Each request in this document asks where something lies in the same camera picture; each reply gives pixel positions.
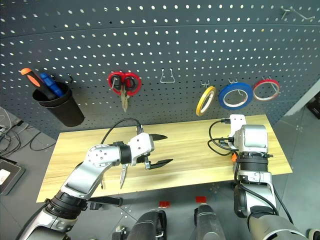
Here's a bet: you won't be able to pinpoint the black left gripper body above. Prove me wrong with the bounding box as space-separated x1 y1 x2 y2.
136 154 152 171

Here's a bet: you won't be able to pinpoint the black flat device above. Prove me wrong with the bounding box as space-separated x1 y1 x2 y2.
0 159 26 196

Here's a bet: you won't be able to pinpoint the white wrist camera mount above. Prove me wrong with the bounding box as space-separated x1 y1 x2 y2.
127 132 155 167
228 114 248 141

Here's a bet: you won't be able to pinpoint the black box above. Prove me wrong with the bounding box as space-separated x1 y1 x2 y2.
306 96 320 116

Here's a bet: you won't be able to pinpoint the red tape roll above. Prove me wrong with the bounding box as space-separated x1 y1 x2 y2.
252 78 281 102

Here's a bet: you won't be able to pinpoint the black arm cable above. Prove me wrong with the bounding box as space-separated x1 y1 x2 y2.
207 118 295 225
101 118 144 146

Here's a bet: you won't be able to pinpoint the yellow tape roll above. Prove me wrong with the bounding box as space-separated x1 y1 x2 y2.
195 85 217 117

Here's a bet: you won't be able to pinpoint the long silver peg hook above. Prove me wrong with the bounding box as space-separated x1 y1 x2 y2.
279 6 316 21

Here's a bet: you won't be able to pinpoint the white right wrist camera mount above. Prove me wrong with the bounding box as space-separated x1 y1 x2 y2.
228 114 248 141

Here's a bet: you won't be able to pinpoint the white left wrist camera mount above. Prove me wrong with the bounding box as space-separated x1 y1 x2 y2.
127 132 155 167

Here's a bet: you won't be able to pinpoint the black table clamp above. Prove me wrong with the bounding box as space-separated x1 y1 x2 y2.
86 196 124 210

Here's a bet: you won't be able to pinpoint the blue tape roll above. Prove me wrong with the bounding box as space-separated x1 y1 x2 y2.
218 82 255 111

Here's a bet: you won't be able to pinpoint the dark grey perforated pegboard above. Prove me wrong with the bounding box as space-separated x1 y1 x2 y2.
0 0 320 141

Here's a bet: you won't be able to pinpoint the silver wire loop holder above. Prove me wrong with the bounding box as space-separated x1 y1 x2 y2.
159 67 177 83

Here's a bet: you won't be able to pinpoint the black floor cable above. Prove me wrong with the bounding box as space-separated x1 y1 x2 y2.
29 131 57 152

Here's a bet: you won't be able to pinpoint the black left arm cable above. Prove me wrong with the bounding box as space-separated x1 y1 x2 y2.
101 118 144 146

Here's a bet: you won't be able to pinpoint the orange black handled screwdriver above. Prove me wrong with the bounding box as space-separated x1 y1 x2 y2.
19 67 57 101

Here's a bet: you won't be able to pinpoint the blue handled tool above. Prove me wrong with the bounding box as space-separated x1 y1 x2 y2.
39 72 65 98

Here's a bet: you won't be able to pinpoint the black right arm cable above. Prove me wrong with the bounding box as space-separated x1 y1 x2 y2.
207 118 295 225

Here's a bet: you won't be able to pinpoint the black cup holder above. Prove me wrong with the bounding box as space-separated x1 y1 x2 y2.
31 81 85 128

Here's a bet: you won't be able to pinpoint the red handled scissors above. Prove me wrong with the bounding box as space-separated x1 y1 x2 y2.
107 71 143 113

